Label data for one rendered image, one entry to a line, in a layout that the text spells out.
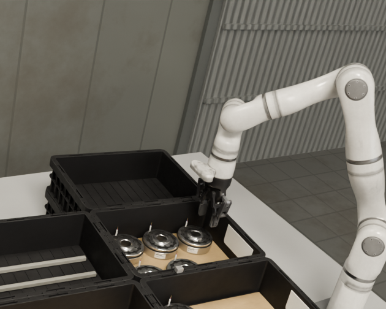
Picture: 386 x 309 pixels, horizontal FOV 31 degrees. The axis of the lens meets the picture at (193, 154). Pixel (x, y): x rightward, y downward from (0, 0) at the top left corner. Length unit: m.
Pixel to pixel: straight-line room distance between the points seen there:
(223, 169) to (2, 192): 0.83
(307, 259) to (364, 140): 0.72
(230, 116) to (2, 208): 0.86
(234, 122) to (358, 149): 0.32
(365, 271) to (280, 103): 0.50
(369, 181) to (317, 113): 3.02
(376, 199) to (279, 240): 0.63
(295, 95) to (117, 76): 2.03
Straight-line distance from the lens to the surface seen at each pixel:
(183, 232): 2.03
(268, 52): 4.24
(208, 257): 2.02
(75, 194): 1.98
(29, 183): 2.45
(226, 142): 1.83
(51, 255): 1.89
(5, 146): 3.59
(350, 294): 1.98
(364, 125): 1.78
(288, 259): 2.37
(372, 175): 1.83
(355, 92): 1.75
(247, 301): 1.90
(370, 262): 1.92
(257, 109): 1.79
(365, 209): 1.93
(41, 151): 3.69
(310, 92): 1.80
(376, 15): 4.85
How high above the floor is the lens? 1.94
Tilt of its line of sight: 26 degrees down
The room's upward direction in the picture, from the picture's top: 14 degrees clockwise
